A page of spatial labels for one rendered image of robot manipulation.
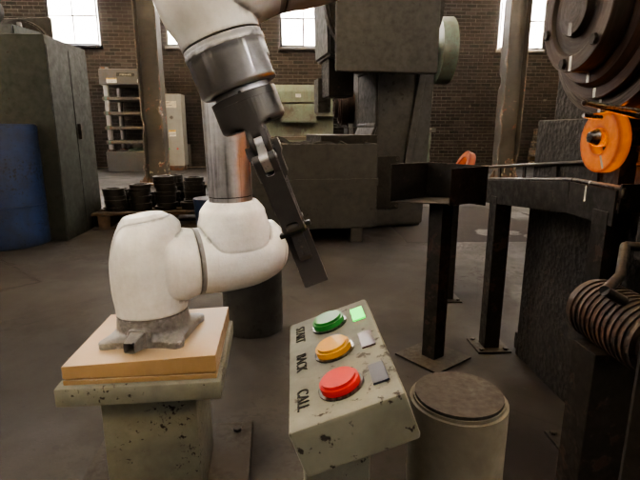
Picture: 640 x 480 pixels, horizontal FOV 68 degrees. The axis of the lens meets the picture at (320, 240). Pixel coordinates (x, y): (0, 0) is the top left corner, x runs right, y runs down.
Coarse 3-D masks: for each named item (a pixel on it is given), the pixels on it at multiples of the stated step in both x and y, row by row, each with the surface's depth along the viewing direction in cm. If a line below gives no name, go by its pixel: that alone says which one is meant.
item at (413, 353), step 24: (408, 168) 177; (432, 168) 182; (456, 168) 173; (480, 168) 161; (408, 192) 179; (432, 192) 183; (456, 192) 155; (480, 192) 163; (432, 216) 168; (432, 240) 170; (432, 264) 171; (432, 288) 173; (432, 312) 175; (432, 336) 176; (408, 360) 178; (432, 360) 177; (456, 360) 177
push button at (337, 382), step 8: (336, 368) 47; (344, 368) 47; (352, 368) 47; (328, 376) 46; (336, 376) 46; (344, 376) 45; (352, 376) 45; (320, 384) 46; (328, 384) 45; (336, 384) 45; (344, 384) 44; (352, 384) 44; (328, 392) 44; (336, 392) 44; (344, 392) 44
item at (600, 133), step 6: (594, 132) 117; (600, 132) 116; (606, 132) 116; (636, 132) 117; (588, 138) 119; (594, 138) 117; (600, 138) 116; (606, 138) 116; (636, 138) 117; (594, 144) 118; (600, 144) 117; (606, 144) 117; (636, 144) 118
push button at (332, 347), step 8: (336, 336) 54; (344, 336) 53; (320, 344) 54; (328, 344) 53; (336, 344) 52; (344, 344) 52; (320, 352) 52; (328, 352) 52; (336, 352) 51; (344, 352) 52
